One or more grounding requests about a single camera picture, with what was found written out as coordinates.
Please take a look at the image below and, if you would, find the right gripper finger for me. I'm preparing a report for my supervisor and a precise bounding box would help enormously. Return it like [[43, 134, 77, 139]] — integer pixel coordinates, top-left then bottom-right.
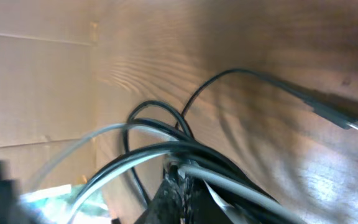
[[135, 158, 238, 224]]

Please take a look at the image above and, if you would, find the black usb cable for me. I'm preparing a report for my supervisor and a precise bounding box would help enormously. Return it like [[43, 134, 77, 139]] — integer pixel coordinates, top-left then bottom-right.
[[70, 67, 358, 224]]

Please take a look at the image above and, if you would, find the white usb cable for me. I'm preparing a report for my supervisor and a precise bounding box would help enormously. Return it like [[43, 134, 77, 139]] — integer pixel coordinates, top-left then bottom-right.
[[29, 123, 307, 224]]

